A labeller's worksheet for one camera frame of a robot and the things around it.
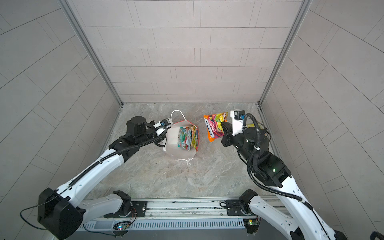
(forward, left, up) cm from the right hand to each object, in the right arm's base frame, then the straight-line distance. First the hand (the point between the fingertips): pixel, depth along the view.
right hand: (218, 124), depth 61 cm
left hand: (+10, +22, -10) cm, 26 cm away
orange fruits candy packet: (+2, +2, -1) cm, 3 cm away
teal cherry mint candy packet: (+12, +17, -27) cm, 34 cm away
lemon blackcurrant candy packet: (+10, +11, -22) cm, 27 cm away
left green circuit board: (-29, +45, -32) cm, 63 cm away
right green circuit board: (-31, -14, -37) cm, 50 cm away
